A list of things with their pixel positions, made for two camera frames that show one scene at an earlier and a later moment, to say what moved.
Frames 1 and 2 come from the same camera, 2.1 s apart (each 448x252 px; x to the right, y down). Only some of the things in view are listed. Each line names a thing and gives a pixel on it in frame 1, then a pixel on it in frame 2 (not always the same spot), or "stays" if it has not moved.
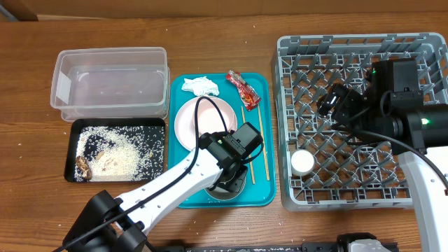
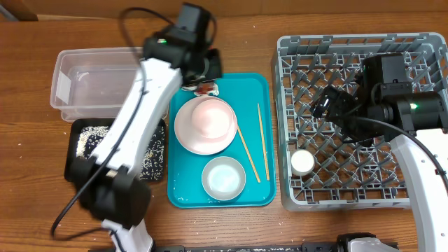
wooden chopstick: x=250 y=164 → x=249 y=156
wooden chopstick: x=267 y=175 stays
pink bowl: x=210 y=120 stays
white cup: x=302 y=162 stays
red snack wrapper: x=249 y=99 → x=204 y=87
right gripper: x=346 y=97 stays
